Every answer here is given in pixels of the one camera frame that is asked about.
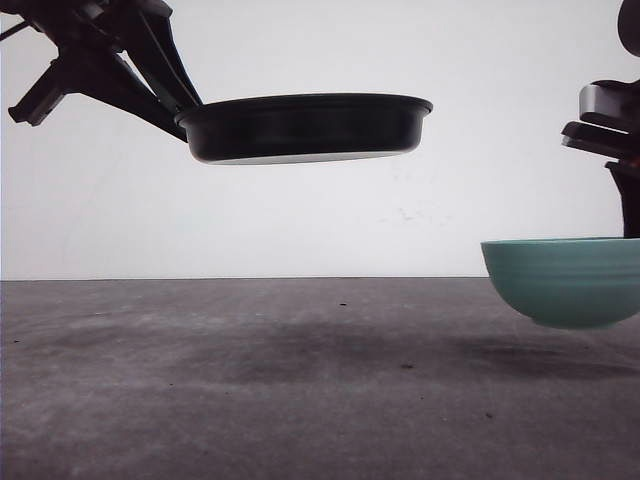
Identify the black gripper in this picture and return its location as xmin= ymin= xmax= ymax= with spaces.
xmin=1 ymin=1 xmax=202 ymax=141
xmin=560 ymin=0 xmax=640 ymax=239

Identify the teal ceramic bowl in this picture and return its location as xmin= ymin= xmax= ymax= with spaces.
xmin=481 ymin=237 xmax=639 ymax=329

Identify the black frying pan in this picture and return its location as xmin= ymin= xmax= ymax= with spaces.
xmin=175 ymin=93 xmax=433 ymax=165

